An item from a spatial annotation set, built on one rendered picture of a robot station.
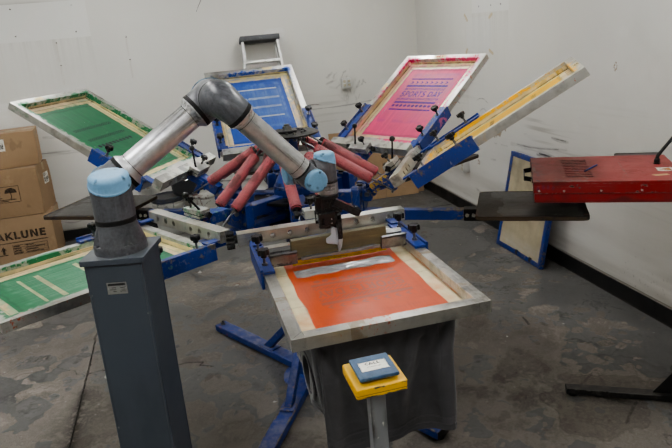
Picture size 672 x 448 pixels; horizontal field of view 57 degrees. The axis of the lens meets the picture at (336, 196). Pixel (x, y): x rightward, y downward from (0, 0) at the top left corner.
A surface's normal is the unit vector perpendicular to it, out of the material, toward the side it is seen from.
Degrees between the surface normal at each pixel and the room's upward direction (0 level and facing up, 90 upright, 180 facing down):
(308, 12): 90
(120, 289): 90
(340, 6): 90
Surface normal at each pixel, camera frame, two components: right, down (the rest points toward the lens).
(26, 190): 0.20, 0.24
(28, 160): 0.41, 0.23
